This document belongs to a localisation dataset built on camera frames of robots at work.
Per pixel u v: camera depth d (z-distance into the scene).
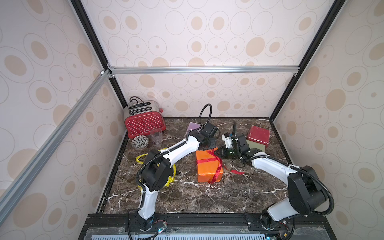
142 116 0.97
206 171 0.82
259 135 1.00
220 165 0.81
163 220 0.74
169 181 0.87
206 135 0.69
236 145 0.69
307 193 0.44
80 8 0.68
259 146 0.97
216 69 0.92
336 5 0.67
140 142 1.03
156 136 1.06
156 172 0.50
